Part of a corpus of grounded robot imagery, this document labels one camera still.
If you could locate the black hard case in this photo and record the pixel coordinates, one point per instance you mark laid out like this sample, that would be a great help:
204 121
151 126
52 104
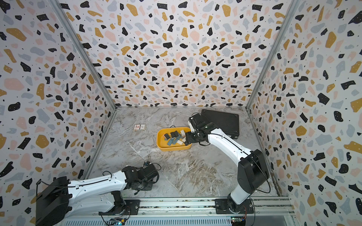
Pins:
227 122

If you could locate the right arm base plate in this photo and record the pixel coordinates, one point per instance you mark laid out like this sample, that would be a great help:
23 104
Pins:
223 206

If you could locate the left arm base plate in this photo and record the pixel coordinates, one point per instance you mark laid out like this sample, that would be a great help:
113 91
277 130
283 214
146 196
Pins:
123 208

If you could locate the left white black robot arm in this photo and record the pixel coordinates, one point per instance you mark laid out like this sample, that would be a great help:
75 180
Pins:
100 196

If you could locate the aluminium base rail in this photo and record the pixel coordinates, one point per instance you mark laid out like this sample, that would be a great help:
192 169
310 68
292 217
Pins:
269 211

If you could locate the yellow plastic storage box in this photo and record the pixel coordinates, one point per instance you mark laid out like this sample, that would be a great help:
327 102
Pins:
162 143

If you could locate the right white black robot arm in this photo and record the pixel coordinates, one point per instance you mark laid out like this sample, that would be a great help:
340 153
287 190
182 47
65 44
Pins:
252 168

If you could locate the white eraser bottom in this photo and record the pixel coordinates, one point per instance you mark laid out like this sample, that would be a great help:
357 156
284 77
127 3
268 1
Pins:
182 132

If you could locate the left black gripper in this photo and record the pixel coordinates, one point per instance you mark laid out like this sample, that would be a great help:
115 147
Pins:
150 187

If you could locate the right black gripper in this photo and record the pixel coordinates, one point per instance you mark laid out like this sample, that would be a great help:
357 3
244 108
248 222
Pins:
188 139

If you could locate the small card box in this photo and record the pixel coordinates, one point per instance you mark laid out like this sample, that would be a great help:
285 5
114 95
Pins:
139 127

